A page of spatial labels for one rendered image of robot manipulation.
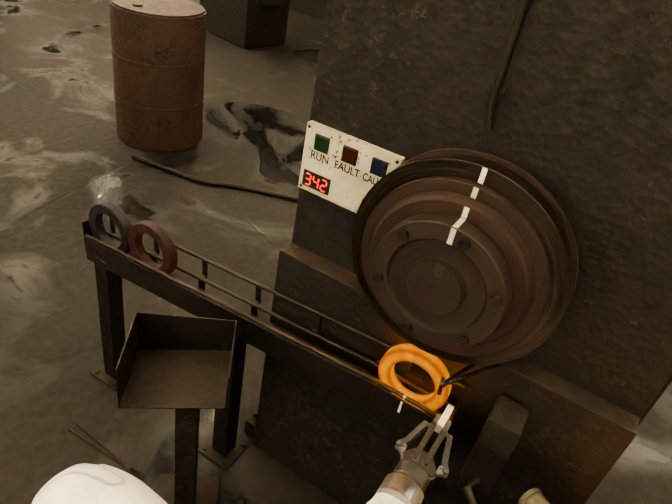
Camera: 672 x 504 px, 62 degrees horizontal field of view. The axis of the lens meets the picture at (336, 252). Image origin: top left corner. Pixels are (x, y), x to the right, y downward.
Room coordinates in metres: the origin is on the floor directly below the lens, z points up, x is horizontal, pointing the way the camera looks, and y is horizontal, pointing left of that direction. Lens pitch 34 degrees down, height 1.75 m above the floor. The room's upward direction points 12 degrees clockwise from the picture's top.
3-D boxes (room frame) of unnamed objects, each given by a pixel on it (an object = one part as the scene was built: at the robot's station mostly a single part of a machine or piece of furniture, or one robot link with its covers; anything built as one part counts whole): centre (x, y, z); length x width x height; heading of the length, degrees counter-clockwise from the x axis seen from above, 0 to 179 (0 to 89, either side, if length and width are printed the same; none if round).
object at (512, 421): (0.90, -0.47, 0.68); 0.11 x 0.08 x 0.24; 155
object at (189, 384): (0.98, 0.34, 0.36); 0.26 x 0.20 x 0.72; 100
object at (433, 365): (0.99, -0.25, 0.75); 0.18 x 0.03 x 0.18; 66
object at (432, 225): (0.90, -0.21, 1.11); 0.28 x 0.06 x 0.28; 65
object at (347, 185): (1.23, 0.01, 1.15); 0.26 x 0.02 x 0.18; 65
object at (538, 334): (0.99, -0.25, 1.11); 0.47 x 0.06 x 0.47; 65
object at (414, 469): (0.75, -0.26, 0.73); 0.09 x 0.08 x 0.07; 155
